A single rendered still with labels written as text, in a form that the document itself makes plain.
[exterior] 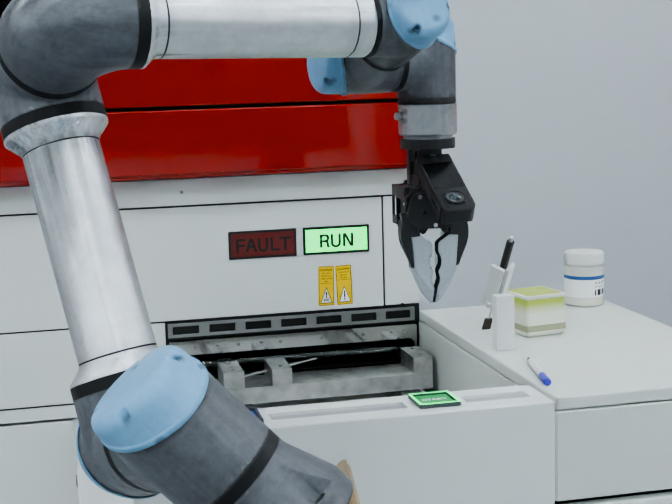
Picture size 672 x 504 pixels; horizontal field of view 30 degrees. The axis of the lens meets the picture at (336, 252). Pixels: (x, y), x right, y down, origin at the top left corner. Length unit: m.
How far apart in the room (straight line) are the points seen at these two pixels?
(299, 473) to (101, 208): 0.36
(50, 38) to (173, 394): 0.38
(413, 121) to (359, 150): 0.55
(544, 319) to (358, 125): 0.45
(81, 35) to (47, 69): 0.05
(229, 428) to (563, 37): 2.85
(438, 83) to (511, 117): 2.27
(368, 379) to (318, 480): 0.91
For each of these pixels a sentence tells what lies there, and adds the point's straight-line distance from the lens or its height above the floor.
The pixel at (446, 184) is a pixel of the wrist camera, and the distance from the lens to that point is 1.57.
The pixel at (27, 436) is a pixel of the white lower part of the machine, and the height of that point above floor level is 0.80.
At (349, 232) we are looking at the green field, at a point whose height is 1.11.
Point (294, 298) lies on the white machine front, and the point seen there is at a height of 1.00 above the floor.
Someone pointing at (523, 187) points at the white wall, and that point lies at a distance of 3.88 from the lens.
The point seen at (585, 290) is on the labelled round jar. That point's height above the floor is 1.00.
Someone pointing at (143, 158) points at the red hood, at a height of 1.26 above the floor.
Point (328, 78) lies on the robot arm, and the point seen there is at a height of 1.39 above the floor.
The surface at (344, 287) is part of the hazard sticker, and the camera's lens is 2.20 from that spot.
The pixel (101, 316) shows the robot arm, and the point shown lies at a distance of 1.34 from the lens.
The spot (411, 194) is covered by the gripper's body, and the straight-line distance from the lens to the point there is 1.59.
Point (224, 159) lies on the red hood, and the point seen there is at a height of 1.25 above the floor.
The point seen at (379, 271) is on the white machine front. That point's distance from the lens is 2.22.
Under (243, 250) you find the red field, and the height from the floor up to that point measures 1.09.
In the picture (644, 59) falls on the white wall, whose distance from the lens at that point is 4.03.
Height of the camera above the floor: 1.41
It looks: 9 degrees down
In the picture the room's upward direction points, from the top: 2 degrees counter-clockwise
